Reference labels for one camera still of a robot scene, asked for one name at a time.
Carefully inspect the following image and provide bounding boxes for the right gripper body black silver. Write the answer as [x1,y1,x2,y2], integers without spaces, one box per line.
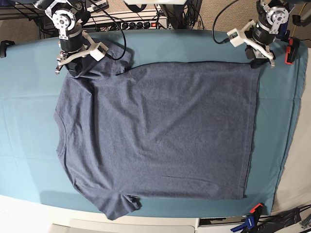
[55,31,99,74]

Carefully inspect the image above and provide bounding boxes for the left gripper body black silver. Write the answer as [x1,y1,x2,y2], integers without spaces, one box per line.
[245,20,276,67]

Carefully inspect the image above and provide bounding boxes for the blue-grey heathered T-shirt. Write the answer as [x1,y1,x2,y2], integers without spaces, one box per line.
[54,53,260,220]

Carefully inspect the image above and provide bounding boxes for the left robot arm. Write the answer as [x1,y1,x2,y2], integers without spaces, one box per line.
[245,0,291,68]

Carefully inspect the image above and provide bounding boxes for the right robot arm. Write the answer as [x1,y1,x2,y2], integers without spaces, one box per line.
[33,0,108,76]

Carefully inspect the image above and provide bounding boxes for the orange black clamp right edge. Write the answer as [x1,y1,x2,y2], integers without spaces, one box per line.
[285,37,300,65]

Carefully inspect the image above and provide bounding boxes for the black clamp left edge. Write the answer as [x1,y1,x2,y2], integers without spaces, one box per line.
[0,40,15,58]

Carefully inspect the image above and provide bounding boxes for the teal table cloth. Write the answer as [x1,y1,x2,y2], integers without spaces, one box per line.
[0,30,311,217]

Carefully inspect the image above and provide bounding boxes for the orange black clamp bottom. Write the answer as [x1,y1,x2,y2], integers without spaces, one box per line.
[250,203,264,219]

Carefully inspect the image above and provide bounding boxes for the blue spring clamp bottom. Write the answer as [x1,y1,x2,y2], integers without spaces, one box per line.
[230,216,255,233]

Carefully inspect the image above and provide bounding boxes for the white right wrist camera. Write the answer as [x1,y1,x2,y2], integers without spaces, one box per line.
[89,42,108,62]

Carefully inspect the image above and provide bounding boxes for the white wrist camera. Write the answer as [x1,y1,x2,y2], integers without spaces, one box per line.
[89,42,108,62]
[226,20,256,48]

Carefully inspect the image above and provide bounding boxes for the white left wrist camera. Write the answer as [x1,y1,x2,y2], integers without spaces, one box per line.
[226,20,256,48]

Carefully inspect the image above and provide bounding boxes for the yellow cable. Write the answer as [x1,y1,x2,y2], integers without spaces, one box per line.
[293,0,307,39]

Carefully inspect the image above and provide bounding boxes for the white power strip red switch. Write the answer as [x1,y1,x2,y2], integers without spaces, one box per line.
[120,18,169,30]

